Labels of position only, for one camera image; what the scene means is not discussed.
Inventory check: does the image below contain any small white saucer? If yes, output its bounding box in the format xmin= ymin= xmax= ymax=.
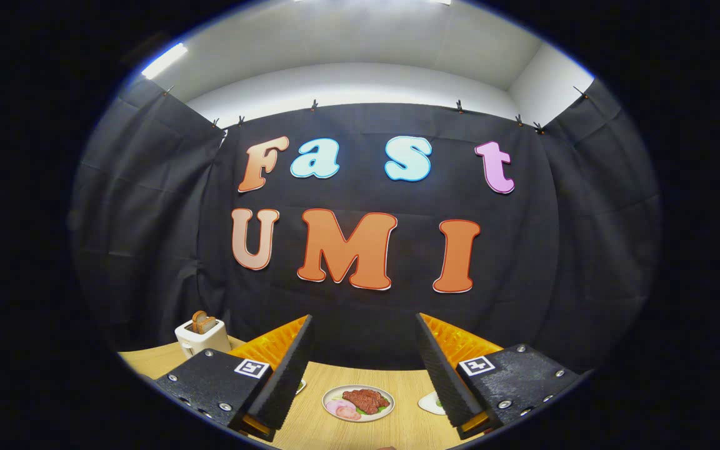
xmin=417 ymin=391 xmax=448 ymax=416

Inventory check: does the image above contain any row of cloth clips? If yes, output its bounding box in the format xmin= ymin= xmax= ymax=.
xmin=162 ymin=84 xmax=589 ymax=135

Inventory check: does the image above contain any brown meat patty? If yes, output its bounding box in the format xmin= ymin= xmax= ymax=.
xmin=342 ymin=389 xmax=391 ymax=415

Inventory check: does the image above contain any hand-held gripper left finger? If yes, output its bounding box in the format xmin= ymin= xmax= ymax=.
xmin=141 ymin=314 xmax=314 ymax=441

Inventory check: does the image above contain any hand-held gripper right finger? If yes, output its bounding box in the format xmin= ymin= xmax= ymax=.
xmin=414 ymin=312 xmax=592 ymax=440

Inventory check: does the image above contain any long ceiling light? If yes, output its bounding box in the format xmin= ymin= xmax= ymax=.
xmin=141 ymin=42 xmax=189 ymax=80

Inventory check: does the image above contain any white toaster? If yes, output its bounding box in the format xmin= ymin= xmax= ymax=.
xmin=174 ymin=320 xmax=232 ymax=358

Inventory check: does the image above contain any white plate with food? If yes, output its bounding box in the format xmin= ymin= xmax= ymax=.
xmin=322 ymin=384 xmax=396 ymax=423

